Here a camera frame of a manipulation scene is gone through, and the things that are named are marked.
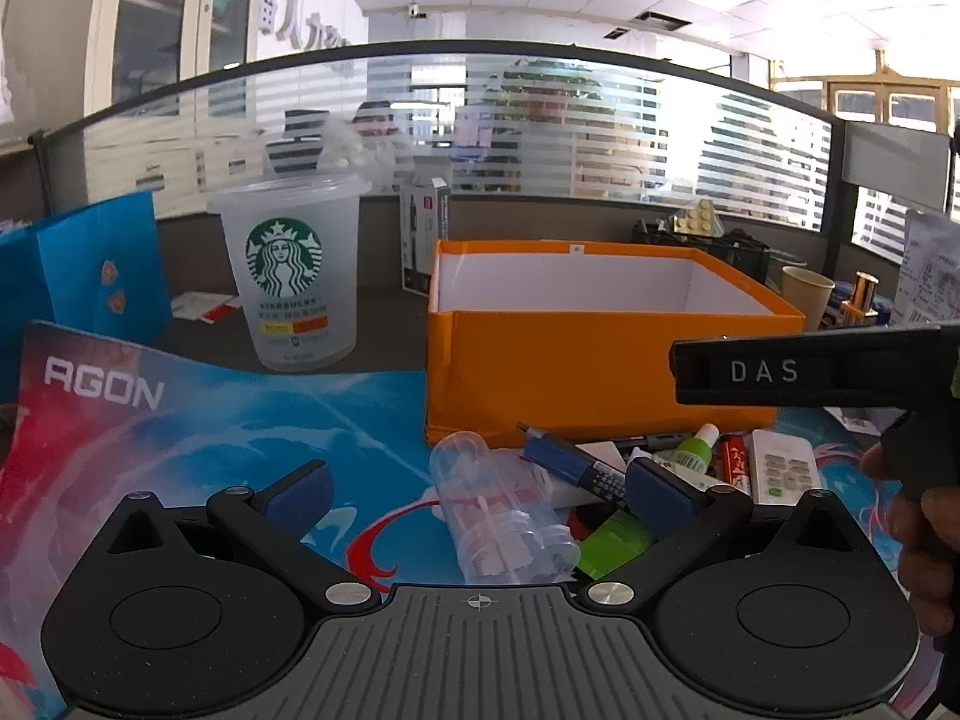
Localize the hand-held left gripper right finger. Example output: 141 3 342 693
580 457 854 610

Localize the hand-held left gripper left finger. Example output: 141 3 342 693
111 459 382 613

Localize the orange cardboard box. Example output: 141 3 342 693
424 239 808 452

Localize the person's right hand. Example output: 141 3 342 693
861 442 960 640

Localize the white bottle green label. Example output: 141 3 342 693
651 424 722 475

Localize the green plastic block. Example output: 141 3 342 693
580 508 655 565

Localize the black pen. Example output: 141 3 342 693
615 430 700 452

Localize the beige paper cup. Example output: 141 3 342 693
781 265 836 332

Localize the gold perfume bottle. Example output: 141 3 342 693
839 271 880 328

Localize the red tube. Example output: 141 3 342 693
712 434 753 497

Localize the blue and black marker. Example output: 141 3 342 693
519 424 632 509

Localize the colourful printed desk mat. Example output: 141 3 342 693
0 320 960 720

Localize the white remote control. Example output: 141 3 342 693
749 428 826 505

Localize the black mesh basket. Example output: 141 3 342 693
632 217 774 287

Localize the white printed paper bag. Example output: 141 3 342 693
891 209 960 328

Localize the clear plastic bottle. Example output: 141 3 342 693
428 430 583 587

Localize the frosted plastic cup green logo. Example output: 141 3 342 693
205 172 373 373

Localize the striped glass partition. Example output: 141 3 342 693
28 40 842 242
840 118 960 265

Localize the red and white booklet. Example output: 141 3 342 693
170 289 242 325

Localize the black and white carton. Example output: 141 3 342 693
399 178 452 298

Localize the blue paper bag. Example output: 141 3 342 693
0 190 174 404

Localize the white plush toy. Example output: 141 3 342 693
317 123 416 194

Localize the beige glass-door cabinet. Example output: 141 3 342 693
84 0 268 119

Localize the wooden door frame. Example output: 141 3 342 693
766 49 960 128

